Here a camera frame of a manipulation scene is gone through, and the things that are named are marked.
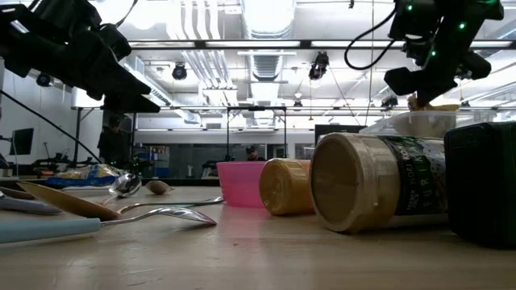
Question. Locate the black computer monitor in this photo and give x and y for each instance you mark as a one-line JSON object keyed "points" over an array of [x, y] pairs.
{"points": [[23, 141]]}

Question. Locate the orange spice bottle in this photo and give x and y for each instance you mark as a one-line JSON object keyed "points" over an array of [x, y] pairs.
{"points": [[284, 187]]}

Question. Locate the all-metal spoon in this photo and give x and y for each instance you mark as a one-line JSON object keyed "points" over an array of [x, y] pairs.
{"points": [[158, 187]]}

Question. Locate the silver ventilation duct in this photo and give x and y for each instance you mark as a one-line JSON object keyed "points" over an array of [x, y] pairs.
{"points": [[268, 24]]}

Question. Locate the pink plastic bowl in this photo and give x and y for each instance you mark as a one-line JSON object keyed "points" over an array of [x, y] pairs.
{"points": [[240, 183]]}

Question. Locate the dark wall screen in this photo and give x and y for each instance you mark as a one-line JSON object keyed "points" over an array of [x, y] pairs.
{"points": [[338, 129]]}

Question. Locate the black overhead crossbar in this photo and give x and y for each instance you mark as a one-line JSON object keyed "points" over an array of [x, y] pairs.
{"points": [[305, 44]]}

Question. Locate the deep clear plastic bin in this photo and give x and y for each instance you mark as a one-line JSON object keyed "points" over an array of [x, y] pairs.
{"points": [[471, 121]]}

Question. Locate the black hanging ceiling device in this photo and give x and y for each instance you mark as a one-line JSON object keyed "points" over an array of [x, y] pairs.
{"points": [[318, 66]]}

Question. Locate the wooden spoon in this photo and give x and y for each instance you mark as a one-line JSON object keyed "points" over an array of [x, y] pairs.
{"points": [[68, 203]]}

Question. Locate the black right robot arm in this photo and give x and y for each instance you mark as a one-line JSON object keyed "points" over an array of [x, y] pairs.
{"points": [[493, 8]]}

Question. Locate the black ceiling lamp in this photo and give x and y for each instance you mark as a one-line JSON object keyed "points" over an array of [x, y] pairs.
{"points": [[179, 72]]}

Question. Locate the green black spice box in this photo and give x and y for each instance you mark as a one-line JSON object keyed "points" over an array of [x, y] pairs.
{"points": [[483, 185]]}

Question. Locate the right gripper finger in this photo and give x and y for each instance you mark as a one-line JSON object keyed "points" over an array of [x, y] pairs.
{"points": [[446, 90], [428, 98]]}

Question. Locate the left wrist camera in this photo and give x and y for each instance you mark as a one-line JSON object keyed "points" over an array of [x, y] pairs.
{"points": [[113, 40]]}

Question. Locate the white ceiling pipes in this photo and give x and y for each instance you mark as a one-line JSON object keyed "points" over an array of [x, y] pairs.
{"points": [[205, 60]]}

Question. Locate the furikake jar beige lid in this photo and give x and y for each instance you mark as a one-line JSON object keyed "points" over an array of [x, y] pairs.
{"points": [[354, 181]]}

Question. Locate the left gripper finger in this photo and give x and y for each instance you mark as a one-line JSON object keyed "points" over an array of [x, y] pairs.
{"points": [[129, 104], [101, 76]]}

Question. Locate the black workstation frame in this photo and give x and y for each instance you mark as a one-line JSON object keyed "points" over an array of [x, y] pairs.
{"points": [[227, 137]]}

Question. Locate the person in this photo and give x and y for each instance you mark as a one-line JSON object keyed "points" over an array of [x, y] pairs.
{"points": [[253, 154], [115, 145]]}

